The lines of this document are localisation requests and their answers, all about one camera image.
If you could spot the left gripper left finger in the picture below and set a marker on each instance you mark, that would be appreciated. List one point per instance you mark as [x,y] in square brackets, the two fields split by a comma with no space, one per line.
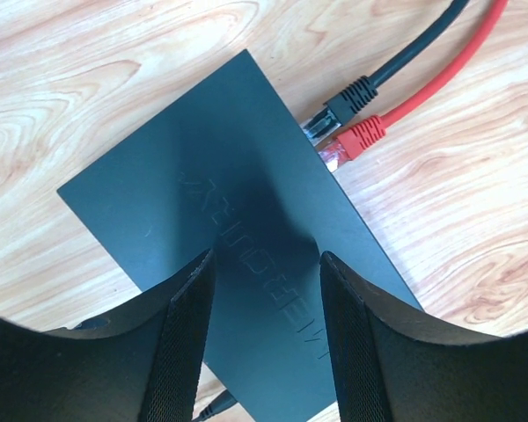
[140,361]

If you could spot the black network switch box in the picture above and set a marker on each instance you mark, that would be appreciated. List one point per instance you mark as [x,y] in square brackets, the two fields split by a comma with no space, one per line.
[226,167]

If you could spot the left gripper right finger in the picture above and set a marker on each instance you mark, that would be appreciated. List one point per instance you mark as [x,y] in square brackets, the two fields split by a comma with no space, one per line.
[393,362]

